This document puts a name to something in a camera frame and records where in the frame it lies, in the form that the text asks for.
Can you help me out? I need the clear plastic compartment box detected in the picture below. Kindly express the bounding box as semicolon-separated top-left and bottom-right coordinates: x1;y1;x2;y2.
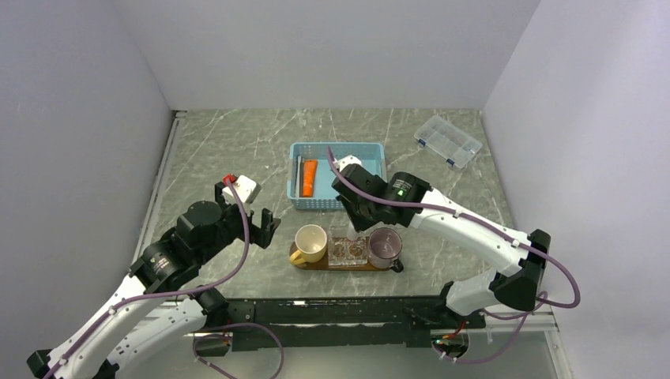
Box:
414;115;483;169

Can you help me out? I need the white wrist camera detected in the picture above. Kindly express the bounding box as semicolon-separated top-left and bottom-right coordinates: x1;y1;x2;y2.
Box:
219;174;262;205
333;155;363;172

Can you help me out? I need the purple cable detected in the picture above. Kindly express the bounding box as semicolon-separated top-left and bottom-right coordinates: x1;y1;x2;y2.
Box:
324;145;582;321
41;180;251;379

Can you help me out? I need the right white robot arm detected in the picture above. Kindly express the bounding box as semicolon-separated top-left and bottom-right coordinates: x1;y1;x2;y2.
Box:
332;163;550;328

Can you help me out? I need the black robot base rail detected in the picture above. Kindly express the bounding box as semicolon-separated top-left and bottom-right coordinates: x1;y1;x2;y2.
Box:
199;295;486;351

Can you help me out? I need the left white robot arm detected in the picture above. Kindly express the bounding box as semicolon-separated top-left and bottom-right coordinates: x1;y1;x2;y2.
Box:
26;174;280;378

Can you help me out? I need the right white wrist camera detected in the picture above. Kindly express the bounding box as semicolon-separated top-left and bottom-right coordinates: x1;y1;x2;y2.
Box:
333;155;363;172

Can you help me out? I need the brown wooden oval tray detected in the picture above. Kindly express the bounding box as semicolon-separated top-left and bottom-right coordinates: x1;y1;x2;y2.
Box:
293;238;389;272

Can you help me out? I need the purple ceramic mug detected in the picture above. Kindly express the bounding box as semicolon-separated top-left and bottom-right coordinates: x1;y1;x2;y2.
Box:
367;227;405;273

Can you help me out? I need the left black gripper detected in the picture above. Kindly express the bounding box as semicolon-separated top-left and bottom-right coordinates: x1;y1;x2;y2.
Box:
197;182;280;265

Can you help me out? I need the light blue plastic basket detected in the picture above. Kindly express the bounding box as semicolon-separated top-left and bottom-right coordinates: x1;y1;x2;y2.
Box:
286;142;386;211

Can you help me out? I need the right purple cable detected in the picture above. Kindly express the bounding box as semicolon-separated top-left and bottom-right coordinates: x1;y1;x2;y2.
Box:
324;145;582;321

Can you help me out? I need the yellow ceramic mug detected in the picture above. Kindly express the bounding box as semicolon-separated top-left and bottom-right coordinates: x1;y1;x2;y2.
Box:
289;224;328;266

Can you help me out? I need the clear acrylic toothbrush holder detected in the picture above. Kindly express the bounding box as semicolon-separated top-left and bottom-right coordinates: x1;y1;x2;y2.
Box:
327;237;368;268

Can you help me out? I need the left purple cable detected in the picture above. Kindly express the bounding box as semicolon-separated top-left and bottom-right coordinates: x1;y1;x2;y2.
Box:
41;180;251;379

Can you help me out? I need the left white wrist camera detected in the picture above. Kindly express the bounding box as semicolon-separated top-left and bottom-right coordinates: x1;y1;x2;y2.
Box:
219;174;262;205

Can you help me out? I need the orange capped toothpaste tube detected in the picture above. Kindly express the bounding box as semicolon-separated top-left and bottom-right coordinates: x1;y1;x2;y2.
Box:
301;159;318;197

